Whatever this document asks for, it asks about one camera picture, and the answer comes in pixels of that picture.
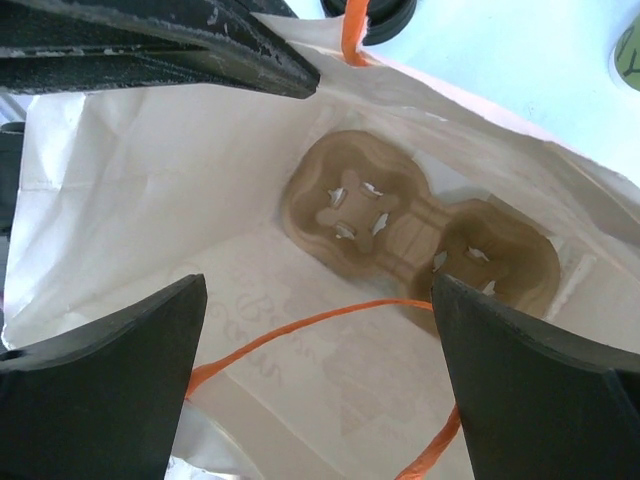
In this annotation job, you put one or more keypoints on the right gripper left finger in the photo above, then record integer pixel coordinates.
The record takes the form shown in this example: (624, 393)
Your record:
(103, 400)

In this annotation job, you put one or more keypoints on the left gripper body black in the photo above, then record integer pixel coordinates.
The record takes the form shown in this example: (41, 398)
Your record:
(11, 147)

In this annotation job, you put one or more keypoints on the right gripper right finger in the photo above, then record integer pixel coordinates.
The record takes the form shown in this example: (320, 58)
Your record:
(536, 401)

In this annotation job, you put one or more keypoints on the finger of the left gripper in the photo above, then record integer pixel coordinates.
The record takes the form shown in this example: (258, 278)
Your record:
(82, 46)

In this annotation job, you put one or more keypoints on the paper bag with orange handles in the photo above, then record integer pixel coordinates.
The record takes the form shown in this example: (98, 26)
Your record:
(299, 372)

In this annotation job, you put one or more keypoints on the green paper cup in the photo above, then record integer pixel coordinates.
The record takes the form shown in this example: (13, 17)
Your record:
(624, 59)

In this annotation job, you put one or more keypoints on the stack of black lids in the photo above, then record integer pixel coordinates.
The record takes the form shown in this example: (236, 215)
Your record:
(386, 16)

